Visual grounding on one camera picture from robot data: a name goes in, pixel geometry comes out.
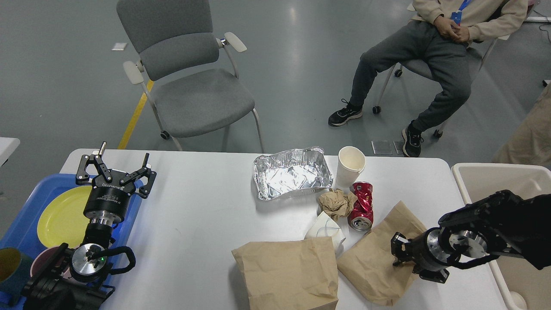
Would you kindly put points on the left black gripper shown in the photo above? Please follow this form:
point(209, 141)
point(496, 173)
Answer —
point(108, 200)

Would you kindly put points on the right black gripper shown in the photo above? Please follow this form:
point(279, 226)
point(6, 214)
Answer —
point(430, 259)

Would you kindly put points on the brown paper bag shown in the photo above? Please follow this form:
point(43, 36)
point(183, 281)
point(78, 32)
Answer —
point(292, 275)
point(368, 265)

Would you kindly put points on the yellow plate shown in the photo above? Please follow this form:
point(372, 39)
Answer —
point(63, 220)

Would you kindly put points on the pink mug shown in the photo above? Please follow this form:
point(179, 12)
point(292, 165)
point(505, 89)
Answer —
point(42, 258)

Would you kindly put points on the dark teal mug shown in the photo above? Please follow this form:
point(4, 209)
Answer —
point(14, 274)

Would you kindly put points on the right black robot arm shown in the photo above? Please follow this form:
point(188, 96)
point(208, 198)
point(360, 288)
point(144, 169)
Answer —
point(502, 224)

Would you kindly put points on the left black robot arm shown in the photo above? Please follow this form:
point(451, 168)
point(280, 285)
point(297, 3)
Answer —
point(74, 278)

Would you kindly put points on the crushed red soda can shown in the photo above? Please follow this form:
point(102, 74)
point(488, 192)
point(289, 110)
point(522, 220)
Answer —
point(362, 215)

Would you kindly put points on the crumpled brown paper ball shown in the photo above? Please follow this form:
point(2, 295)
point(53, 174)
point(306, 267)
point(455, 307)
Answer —
point(336, 203)

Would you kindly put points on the blue plastic tray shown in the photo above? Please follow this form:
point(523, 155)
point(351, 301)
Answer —
point(22, 233)

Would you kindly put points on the white side table corner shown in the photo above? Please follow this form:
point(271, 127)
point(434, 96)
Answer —
point(7, 146)

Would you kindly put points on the beige plastic bin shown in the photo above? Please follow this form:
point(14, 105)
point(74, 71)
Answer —
point(521, 285)

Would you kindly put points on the grey office chair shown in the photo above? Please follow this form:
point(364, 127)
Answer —
point(172, 35)

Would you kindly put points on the aluminium foil tray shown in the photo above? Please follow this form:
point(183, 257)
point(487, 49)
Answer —
point(291, 173)

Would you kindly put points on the tan cloth at right edge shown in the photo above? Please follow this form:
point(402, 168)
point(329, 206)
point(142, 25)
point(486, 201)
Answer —
point(531, 142)

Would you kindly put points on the seated person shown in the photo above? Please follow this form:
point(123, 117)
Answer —
point(439, 35)

